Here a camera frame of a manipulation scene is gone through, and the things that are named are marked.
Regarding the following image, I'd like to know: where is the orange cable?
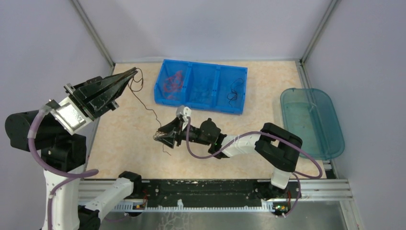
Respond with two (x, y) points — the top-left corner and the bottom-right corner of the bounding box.
(162, 69), (186, 101)

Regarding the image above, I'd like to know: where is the blue three-compartment plastic bin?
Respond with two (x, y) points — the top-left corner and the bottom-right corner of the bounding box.
(154, 59), (248, 115)

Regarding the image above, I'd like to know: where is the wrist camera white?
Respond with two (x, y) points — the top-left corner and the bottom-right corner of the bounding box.
(48, 97), (90, 135)
(176, 105), (192, 122)

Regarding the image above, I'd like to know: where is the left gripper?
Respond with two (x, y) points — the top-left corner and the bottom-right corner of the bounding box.
(64, 65), (138, 120)

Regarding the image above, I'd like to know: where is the teal translucent plastic tray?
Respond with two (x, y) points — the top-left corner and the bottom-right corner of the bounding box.
(280, 88), (345, 161)

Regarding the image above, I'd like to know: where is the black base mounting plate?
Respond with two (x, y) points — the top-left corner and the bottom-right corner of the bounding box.
(129, 179), (299, 208)

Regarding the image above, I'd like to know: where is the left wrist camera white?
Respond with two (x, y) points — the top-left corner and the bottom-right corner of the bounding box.
(48, 97), (90, 135)

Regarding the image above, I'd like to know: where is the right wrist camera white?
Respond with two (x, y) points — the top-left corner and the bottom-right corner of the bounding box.
(176, 105), (192, 122)

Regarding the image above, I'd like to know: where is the aluminium frame rail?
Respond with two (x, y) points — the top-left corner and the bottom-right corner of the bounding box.
(79, 179), (353, 202)

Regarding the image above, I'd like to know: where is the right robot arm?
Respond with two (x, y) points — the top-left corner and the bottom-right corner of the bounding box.
(154, 117), (303, 197)

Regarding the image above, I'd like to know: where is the white slotted cable duct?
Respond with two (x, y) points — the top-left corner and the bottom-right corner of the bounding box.
(113, 200), (276, 213)

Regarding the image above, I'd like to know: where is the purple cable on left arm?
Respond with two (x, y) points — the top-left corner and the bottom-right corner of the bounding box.
(28, 106), (100, 230)

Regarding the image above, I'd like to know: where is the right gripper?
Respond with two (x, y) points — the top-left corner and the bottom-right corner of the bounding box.
(155, 116), (212, 149)

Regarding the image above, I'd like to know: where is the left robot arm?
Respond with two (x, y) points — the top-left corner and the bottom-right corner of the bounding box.
(5, 68), (144, 230)

